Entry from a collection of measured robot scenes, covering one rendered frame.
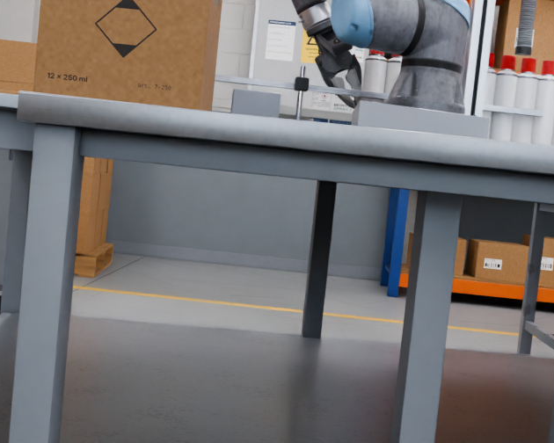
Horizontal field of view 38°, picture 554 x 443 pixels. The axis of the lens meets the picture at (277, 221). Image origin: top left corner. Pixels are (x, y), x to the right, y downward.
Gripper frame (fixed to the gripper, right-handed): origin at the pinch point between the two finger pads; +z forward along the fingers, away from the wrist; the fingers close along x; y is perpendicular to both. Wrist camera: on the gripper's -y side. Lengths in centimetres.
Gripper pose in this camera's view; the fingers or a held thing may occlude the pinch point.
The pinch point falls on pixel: (355, 104)
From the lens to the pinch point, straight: 193.0
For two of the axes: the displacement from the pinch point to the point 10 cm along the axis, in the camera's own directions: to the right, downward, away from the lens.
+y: -0.7, -0.6, 10.0
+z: 4.1, 9.1, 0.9
